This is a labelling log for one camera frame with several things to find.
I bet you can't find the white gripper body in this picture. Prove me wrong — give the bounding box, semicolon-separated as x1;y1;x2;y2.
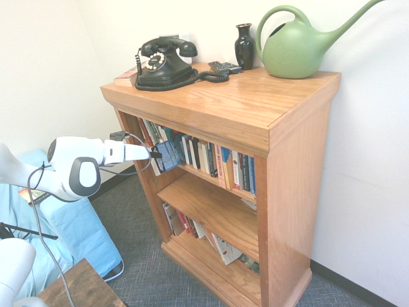
122;142;152;162

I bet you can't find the blue and black paperback book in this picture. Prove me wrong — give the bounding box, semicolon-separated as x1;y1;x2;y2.
155;139;183;175

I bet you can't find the green book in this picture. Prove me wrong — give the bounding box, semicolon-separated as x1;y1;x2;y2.
144;120;161;145

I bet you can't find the dark teal book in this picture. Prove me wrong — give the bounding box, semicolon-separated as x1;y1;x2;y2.
158;125;176;142

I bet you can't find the dark red book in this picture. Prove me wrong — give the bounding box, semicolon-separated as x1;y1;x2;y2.
183;216;196;237
137;118;151;145

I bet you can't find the white book with dark spine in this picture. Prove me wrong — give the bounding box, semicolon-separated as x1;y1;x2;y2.
188;136;197;168

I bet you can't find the cream book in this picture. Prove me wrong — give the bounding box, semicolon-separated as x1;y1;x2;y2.
197;140;209;174
203;142;212;175

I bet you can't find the black and teal book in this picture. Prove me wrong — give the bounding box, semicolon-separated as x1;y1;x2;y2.
207;142;219;178

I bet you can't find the grey covered book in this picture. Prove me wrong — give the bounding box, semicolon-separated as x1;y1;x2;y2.
162;202;178;225

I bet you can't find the salmon pink book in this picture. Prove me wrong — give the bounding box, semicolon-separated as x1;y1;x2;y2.
213;144;226;188

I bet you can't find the blue and orange book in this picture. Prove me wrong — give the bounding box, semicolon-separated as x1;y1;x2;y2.
220;146;236;191

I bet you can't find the tan book with black spine label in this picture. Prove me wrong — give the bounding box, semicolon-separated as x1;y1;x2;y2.
167;209;187;238

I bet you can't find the red brown paperback book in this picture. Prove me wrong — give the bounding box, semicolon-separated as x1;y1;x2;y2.
113;58;151;88

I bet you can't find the white and red book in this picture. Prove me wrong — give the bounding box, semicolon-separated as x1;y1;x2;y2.
231;150;242;191

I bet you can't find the dark brown book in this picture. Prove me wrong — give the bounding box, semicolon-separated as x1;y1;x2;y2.
188;217;200;239

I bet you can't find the plain white book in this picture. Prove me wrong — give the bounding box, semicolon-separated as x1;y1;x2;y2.
191;219;206;240

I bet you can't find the black book with white text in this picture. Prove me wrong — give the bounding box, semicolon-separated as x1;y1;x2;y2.
238;153;251;193

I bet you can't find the thin white book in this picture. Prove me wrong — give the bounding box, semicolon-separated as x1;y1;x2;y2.
203;227;220;254

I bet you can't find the patterned paperback book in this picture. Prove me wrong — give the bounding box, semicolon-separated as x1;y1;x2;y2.
240;198;258;214

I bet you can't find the dark orange paperback book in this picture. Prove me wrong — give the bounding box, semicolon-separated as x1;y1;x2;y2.
17;187;52;209

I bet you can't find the white book with red lips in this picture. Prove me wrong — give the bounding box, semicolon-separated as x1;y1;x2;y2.
211;233;243;266

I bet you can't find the dark illustrated hardcover book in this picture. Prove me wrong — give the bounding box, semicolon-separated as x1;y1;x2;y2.
236;253;261;276

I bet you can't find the black rotary telephone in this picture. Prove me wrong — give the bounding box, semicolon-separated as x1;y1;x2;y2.
134;47;231;92
135;51;196;88

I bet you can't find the light blue foam seat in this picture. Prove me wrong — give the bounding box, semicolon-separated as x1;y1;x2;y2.
0;148;125;302

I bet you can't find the wooden oak bookshelf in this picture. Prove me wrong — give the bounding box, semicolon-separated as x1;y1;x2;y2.
100;62;342;307

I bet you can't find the black remote control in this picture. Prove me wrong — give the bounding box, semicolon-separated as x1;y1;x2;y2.
220;61;243;75
208;60;231;75

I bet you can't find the black telephone handset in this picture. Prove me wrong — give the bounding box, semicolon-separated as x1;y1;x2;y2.
140;36;199;59

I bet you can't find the black tripod rod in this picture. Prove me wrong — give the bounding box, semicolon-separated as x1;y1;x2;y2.
0;223;59;241

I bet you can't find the black glossy vase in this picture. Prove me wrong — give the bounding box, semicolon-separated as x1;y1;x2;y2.
235;23;258;71

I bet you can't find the dark brown wooden table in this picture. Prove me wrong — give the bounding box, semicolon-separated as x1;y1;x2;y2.
36;258;129;307

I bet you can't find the green plastic watering can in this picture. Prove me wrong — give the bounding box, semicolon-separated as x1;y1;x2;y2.
255;0;389;79

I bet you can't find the grey camera cable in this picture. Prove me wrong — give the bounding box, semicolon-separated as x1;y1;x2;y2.
26;131;153;307

